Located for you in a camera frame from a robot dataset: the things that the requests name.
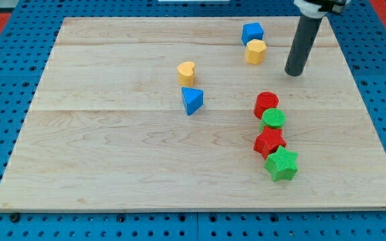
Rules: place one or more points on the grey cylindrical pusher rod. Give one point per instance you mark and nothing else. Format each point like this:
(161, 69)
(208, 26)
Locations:
(305, 35)

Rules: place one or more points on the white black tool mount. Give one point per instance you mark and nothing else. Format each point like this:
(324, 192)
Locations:
(319, 8)

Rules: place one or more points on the yellow hexagon block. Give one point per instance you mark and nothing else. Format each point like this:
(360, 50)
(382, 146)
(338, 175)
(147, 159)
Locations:
(255, 51)

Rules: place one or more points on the yellow heart block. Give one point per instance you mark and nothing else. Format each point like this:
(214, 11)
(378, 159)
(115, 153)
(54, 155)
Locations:
(186, 74)

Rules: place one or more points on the blue cube block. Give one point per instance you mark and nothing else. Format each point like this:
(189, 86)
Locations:
(251, 31)

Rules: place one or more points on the red cylinder block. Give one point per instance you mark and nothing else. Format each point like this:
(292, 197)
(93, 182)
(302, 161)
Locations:
(264, 101)

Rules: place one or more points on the green cylinder block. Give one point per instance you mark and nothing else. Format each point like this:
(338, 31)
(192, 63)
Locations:
(273, 118)

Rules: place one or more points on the red star block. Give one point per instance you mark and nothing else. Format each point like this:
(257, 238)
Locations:
(269, 141)

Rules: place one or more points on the blue triangle block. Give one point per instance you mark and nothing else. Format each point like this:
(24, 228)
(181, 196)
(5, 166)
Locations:
(192, 99)

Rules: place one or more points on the green star block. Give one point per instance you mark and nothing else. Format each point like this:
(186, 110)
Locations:
(282, 164)

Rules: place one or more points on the wooden board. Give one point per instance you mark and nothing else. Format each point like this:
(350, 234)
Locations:
(107, 132)

